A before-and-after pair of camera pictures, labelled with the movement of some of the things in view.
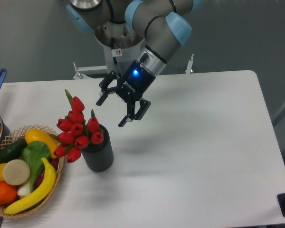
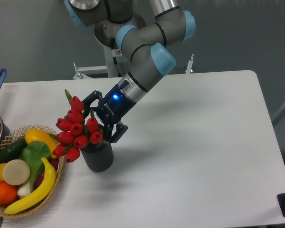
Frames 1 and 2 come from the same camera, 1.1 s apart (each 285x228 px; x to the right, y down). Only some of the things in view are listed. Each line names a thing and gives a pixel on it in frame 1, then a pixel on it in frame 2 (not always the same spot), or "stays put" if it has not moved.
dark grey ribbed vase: (99, 157) stays put
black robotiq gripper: (134, 82) → (111, 109)
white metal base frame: (81, 70) stays put
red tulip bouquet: (76, 132) stays put
